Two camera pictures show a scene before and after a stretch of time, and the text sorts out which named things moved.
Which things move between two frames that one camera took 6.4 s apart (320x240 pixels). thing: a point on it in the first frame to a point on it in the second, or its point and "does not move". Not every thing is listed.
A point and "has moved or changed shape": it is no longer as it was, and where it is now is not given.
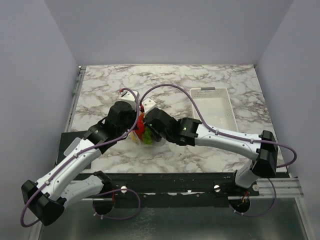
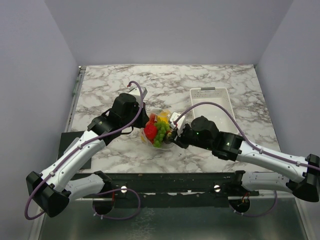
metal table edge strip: (81, 74) does not move
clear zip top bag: (141, 135) has moved or changed shape
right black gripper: (156, 136) to (178, 137)
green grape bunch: (147, 136) has moved or changed shape
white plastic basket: (216, 107) does not move
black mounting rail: (178, 189) does not move
